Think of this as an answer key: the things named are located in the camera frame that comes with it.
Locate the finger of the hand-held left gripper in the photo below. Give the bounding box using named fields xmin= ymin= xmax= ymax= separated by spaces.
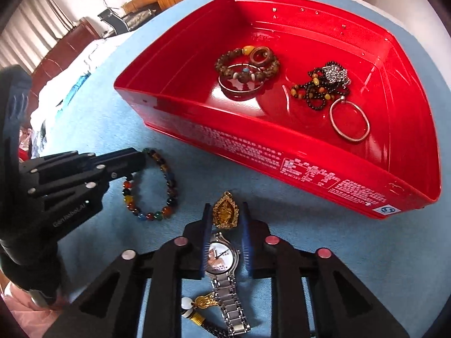
xmin=19 ymin=148 xmax=147 ymax=181
xmin=28 ymin=166 xmax=145 ymax=200

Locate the folded teal blanket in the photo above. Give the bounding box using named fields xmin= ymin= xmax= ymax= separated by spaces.
xmin=63 ymin=73 xmax=89 ymax=103

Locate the multicoloured bead bracelet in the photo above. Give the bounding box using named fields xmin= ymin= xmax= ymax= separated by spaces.
xmin=122 ymin=148 xmax=179 ymax=222

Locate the dark wooden headboard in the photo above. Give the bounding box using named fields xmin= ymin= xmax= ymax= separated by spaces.
xmin=32 ymin=19 xmax=103 ymax=75

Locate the gold pendant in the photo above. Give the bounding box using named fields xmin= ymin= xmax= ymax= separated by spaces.
xmin=211 ymin=191 xmax=241 ymax=229

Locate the brown patterned bead bracelet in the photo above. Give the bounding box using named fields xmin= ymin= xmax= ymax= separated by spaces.
xmin=215 ymin=45 xmax=281 ymax=86

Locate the black office chair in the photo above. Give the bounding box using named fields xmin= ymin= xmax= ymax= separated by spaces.
xmin=98 ymin=7 xmax=134 ymax=35

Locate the silver wristwatch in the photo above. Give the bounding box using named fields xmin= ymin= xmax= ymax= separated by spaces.
xmin=204 ymin=232 xmax=251 ymax=335

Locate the window curtain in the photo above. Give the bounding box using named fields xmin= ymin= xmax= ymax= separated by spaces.
xmin=0 ymin=0 xmax=86 ymax=74

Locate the white bedding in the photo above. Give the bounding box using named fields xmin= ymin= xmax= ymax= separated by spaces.
xmin=30 ymin=39 xmax=125 ymax=138

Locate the red tin box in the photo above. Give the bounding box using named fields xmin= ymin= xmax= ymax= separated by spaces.
xmin=113 ymin=0 xmax=443 ymax=219

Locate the person's left hand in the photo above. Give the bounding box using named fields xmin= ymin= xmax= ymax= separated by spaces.
xmin=0 ymin=244 xmax=68 ymax=305

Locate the wooden desk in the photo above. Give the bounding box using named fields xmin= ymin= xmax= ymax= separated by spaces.
xmin=121 ymin=0 xmax=177 ymax=18

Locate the dark bead necklace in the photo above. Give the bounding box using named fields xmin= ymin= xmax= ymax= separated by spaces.
xmin=291 ymin=65 xmax=351 ymax=111

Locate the wide silver bangle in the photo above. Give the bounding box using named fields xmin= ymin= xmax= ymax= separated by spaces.
xmin=218 ymin=63 xmax=266 ymax=94

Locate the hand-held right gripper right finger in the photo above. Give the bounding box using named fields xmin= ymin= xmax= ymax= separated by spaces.
xmin=240 ymin=202 xmax=411 ymax=338

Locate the silver rhinestone pendant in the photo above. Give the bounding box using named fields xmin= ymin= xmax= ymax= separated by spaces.
xmin=322 ymin=61 xmax=353 ymax=87

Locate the black cord charm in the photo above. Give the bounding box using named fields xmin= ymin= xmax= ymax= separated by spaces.
xmin=181 ymin=295 xmax=230 ymax=338

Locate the pink plastic bag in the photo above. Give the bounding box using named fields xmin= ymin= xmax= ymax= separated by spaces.
xmin=0 ymin=278 xmax=73 ymax=338

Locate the brown wooden ring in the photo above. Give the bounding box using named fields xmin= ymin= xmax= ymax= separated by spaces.
xmin=249 ymin=46 xmax=276 ymax=68

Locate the thin silver bangle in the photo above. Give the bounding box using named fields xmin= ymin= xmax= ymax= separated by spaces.
xmin=329 ymin=97 xmax=370 ymax=144

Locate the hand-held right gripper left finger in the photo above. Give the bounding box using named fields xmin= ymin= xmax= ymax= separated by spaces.
xmin=44 ymin=202 xmax=214 ymax=338

